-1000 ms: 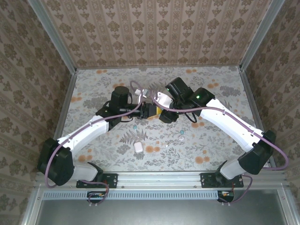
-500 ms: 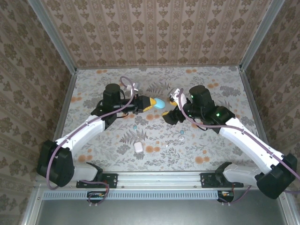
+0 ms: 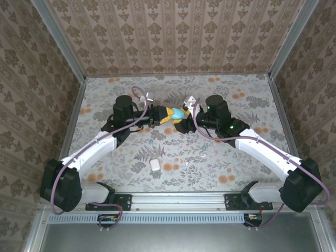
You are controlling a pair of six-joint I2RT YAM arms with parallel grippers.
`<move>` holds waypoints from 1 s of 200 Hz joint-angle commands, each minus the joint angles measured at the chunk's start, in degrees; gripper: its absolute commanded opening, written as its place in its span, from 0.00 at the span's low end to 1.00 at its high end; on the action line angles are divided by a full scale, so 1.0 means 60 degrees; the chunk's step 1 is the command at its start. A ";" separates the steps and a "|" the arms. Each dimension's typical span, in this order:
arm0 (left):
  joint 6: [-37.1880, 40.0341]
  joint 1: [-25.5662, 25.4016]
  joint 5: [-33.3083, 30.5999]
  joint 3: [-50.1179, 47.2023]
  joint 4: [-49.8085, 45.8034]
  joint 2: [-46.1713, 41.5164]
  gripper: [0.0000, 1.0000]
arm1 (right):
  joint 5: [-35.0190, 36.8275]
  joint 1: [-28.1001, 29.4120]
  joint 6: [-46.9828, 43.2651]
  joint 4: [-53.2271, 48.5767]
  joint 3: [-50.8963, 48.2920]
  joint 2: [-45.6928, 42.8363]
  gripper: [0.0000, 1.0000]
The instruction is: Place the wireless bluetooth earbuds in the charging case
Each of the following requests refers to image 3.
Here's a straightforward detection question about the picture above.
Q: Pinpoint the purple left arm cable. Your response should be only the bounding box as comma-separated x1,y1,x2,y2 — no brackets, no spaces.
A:
50,86,148,232

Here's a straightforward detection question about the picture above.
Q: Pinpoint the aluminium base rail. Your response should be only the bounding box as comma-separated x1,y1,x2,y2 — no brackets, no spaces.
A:
115,192,226,212

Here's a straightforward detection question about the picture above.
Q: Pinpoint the grey sheet metal panel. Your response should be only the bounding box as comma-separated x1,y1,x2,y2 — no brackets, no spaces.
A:
39,212,325,252

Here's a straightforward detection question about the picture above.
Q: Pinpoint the aluminium corner post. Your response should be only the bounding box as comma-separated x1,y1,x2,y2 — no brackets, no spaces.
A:
268,0,320,79
30,0,87,82

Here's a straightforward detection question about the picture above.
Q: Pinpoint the aluminium table edge rail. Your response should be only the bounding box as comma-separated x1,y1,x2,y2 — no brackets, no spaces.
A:
267,75,300,158
59,77,87,161

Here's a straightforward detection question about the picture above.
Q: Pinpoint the small wired electronics board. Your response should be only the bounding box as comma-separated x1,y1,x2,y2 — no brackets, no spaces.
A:
243,213,263,227
97,214,123,228

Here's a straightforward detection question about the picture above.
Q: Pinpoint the aluminium frame bar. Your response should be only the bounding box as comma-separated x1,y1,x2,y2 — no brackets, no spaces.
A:
309,206,332,252
23,207,50,252

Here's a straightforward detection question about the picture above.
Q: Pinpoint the blue earbud charging case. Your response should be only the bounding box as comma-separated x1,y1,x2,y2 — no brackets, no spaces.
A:
172,107,186,120

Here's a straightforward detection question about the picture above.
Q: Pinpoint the white earbud charging case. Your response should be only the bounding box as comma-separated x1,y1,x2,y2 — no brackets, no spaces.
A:
149,159,162,173

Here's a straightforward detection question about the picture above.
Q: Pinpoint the grey slotted cable duct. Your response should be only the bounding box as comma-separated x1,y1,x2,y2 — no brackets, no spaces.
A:
48,212,247,224

